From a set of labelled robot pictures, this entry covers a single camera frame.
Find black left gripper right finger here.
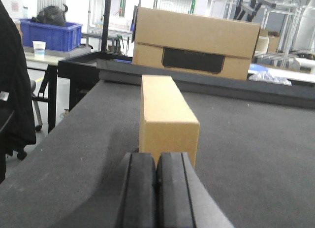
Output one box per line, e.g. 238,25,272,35
157,152,234,228

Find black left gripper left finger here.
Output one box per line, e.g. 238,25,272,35
115,153,157,228

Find small brown cardboard package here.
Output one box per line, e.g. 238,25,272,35
138,75,200,165

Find large cardboard box black window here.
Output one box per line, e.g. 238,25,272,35
132,7,260,80

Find black jacket on chair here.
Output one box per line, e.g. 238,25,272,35
0,3,36,181

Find black side table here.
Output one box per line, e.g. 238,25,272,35
44,51,133,133

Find clear plastic bag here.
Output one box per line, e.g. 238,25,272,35
249,71,292,86

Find blue plastic bin with bag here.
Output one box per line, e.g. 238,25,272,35
20,19,82,52

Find white paper cup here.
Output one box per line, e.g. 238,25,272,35
32,41,46,56

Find black bag in bin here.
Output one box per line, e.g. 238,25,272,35
31,3,68,27

